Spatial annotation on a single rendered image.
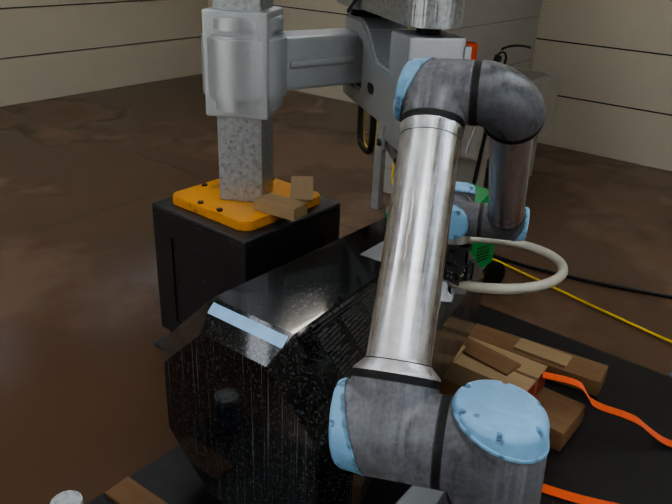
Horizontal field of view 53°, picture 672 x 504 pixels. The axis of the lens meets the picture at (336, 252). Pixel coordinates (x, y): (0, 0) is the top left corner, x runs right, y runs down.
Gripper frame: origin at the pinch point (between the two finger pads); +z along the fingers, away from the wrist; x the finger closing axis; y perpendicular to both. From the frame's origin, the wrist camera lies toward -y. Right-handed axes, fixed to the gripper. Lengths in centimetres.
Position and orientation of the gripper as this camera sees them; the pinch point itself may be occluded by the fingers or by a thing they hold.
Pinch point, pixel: (442, 300)
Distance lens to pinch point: 203.2
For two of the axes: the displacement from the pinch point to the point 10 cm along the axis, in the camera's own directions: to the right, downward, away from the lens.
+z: -0.1, 9.2, 4.0
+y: 7.1, 2.9, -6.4
